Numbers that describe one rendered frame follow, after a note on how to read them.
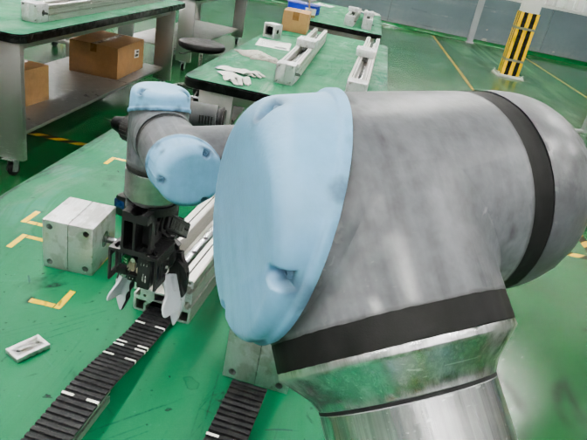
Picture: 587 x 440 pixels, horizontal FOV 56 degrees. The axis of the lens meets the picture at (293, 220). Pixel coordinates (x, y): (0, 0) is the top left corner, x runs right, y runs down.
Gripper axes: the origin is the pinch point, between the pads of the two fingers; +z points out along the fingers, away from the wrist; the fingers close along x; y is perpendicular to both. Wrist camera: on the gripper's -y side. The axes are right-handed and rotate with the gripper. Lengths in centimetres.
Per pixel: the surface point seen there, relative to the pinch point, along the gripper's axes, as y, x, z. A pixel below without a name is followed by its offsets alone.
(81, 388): 17.8, -0.7, 1.1
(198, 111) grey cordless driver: -54, -15, -16
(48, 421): 23.8, -1.3, 1.2
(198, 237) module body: -25.0, -1.8, 0.0
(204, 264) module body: -10.2, 4.7, -4.0
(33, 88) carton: -234, -186, 51
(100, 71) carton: -327, -195, 57
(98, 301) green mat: -3.5, -10.7, 4.5
